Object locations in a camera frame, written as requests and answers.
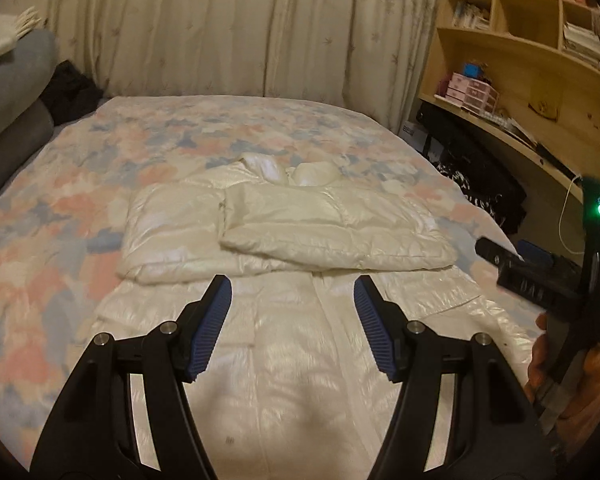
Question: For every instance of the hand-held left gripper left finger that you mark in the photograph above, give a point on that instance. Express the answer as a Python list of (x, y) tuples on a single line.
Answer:
[(210, 325)]

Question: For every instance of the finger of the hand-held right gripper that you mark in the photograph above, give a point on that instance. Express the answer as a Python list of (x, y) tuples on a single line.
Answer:
[(495, 257), (535, 254)]

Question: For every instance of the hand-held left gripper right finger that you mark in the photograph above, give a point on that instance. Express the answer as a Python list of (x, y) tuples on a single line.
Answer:
[(375, 325)]

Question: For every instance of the white puffer jacket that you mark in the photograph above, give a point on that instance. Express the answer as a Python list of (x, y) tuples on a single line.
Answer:
[(280, 360)]

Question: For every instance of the person's right hand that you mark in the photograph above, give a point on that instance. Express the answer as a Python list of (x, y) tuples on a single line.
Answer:
[(536, 360)]

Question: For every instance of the black white patterned cloth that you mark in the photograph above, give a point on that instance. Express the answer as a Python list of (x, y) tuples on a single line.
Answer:
[(460, 180)]

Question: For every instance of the long black case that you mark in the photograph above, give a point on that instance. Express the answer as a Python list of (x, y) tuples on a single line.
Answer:
[(445, 130)]

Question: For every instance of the row of small white items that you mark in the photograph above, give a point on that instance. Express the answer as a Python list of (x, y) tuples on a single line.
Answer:
[(497, 119)]

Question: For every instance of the dark wing-shaped ornament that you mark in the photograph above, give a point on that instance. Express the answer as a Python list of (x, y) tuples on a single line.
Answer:
[(545, 110)]

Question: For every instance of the white box with black label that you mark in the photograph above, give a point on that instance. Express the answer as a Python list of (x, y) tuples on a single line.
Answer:
[(411, 136)]

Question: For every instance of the pink drawer organizer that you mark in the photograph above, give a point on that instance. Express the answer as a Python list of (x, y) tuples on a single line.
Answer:
[(472, 92)]

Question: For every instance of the wooden desk shelf unit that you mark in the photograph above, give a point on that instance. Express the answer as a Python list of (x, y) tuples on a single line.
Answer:
[(530, 70)]

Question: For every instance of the small blue box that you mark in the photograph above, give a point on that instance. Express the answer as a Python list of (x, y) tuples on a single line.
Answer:
[(471, 70)]

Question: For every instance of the pastel printed blanket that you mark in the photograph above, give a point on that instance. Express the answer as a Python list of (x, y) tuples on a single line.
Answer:
[(55, 210)]

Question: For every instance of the stack of papers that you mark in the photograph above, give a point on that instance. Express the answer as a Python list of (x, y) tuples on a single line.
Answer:
[(582, 45)]

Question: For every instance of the row of books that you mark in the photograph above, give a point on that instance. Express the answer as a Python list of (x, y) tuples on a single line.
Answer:
[(470, 15)]

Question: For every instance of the dark grey rolled blanket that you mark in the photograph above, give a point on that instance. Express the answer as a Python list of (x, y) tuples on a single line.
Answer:
[(15, 145)]

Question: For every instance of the black crumpled garment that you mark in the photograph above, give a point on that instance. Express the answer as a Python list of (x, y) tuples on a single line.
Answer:
[(72, 95)]

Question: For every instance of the beige leaf print curtain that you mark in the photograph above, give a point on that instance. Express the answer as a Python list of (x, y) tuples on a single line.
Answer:
[(230, 25)]

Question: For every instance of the blue-grey rolled blanket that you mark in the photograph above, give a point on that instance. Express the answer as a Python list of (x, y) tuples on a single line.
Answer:
[(10, 75)]

